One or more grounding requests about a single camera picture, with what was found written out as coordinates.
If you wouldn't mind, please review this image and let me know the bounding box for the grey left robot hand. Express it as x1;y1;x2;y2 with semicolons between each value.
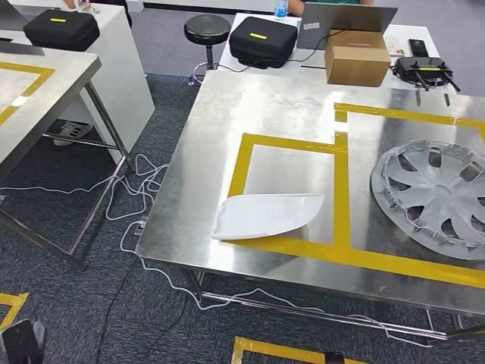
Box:
33;321;47;355

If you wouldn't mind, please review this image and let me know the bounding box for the white curved shell part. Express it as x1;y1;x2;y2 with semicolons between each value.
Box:
211;193;325;241

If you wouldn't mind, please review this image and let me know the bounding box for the steel workbench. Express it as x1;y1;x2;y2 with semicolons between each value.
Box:
136;70;485;345

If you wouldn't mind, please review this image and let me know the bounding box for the steel table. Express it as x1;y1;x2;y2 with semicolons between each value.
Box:
0;45;135;265

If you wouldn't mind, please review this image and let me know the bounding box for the black bag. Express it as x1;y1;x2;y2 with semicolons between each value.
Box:
229;16;299;70
23;8;101;53

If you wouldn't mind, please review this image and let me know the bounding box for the yellow floor tape square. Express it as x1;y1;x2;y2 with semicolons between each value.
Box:
231;336;370;364

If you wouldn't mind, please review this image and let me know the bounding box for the dark grey laptop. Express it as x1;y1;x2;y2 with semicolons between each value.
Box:
0;0;45;56

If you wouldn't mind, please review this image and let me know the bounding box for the black round stool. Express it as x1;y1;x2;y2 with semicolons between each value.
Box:
183;13;232;86

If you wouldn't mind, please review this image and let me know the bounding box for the yellow tape double rectangle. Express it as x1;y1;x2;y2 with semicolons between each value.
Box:
221;102;485;291

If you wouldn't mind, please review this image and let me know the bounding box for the white desk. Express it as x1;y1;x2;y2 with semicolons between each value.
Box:
217;12;458;94

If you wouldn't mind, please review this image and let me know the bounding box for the cardboard box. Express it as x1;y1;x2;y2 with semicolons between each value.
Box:
324;29;391;89

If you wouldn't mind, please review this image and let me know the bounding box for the grey plastic wheel hubcap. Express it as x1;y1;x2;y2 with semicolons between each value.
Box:
370;139;485;262

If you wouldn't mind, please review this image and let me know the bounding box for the white card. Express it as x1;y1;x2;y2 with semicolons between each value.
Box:
386;35;406;57

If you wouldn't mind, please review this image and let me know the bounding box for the black router device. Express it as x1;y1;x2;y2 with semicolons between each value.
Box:
391;56;462;93

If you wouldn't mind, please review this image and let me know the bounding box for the black phone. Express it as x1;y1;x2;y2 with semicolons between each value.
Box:
408;38;429;58

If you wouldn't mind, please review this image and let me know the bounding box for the black floor cable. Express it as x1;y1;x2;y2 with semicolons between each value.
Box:
94;256;141;364

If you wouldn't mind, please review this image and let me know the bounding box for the white floor cable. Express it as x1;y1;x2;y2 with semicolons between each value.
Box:
138;256;437;350
0;152;171;257

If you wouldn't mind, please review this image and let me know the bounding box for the black laptop cable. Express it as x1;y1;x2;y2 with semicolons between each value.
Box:
216;27;345;75

